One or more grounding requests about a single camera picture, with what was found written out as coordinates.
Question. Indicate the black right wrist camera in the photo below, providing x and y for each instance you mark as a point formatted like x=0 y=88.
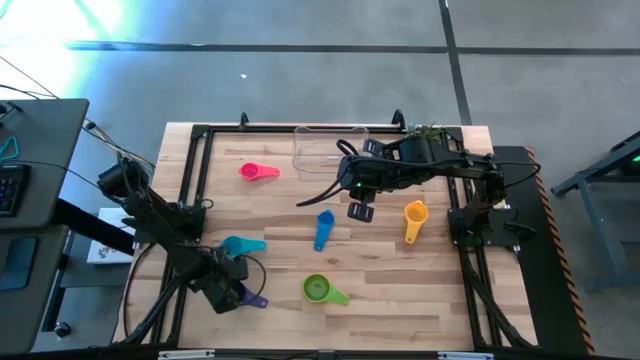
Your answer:
x=360 y=192

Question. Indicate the grey metal cart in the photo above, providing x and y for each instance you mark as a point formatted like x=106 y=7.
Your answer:
x=592 y=235

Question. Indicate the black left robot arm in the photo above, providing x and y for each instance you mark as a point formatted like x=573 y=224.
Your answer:
x=150 y=210

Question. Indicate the dark grey desk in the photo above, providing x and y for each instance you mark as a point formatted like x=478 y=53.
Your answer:
x=30 y=310
x=50 y=140

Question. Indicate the teal loop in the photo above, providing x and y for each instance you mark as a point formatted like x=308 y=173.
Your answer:
x=15 y=145

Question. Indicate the device with green light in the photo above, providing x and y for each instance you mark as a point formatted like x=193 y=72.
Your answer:
x=634 y=162

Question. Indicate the blue measuring cup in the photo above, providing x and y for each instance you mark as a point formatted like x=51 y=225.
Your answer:
x=324 y=222

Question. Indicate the small potted green plant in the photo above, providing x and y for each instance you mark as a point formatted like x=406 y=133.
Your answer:
x=426 y=131

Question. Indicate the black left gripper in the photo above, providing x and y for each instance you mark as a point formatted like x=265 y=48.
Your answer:
x=212 y=272

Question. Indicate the green measuring cup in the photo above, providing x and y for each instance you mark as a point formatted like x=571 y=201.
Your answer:
x=317 y=288

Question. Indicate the black table clamp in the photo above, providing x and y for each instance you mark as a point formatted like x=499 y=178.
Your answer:
x=398 y=119
x=244 y=120

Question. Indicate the black keyboard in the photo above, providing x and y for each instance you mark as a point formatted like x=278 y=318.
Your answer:
x=12 y=190

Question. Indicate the white cardboard box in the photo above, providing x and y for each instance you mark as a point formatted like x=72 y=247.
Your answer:
x=105 y=252

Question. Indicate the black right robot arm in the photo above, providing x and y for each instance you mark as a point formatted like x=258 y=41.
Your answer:
x=450 y=162

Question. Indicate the dark blue pad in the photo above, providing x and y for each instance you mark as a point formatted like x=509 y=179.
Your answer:
x=17 y=265

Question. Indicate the clear plastic basket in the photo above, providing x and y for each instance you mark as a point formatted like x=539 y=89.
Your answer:
x=315 y=150

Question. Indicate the black support beam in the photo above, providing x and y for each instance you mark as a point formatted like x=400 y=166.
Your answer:
x=85 y=222

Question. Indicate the pink measuring cup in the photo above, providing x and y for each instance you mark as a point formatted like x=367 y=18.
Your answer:
x=250 y=171

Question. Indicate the black hazard-edged floor mat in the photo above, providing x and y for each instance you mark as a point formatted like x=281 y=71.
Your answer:
x=540 y=300

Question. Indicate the yellow measuring cup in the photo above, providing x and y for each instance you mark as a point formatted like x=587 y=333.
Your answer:
x=416 y=212

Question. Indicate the teal measuring cup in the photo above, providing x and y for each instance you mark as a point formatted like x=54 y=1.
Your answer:
x=240 y=245

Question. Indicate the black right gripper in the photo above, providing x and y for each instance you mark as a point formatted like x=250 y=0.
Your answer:
x=385 y=172

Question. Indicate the silver metal bracket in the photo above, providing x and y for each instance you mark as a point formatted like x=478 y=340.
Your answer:
x=186 y=355
x=465 y=356

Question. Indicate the purple measuring cup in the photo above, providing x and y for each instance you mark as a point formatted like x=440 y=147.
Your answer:
x=252 y=299

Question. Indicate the black caster wheel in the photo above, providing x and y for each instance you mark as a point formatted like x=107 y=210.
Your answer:
x=62 y=330

